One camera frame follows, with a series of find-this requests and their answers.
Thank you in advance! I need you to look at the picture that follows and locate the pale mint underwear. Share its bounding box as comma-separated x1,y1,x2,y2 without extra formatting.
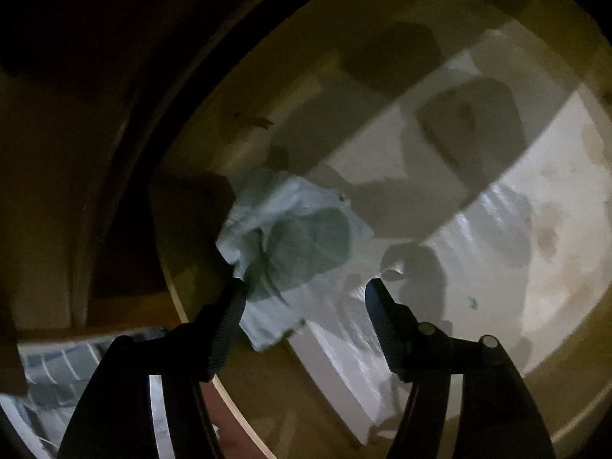
216,168,373,351

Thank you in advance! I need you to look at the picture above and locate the light wooden drawer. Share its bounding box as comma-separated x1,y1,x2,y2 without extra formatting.
167,0,611,458

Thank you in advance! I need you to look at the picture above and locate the brown wooden nightstand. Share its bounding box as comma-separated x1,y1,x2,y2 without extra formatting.
1,76,178,396

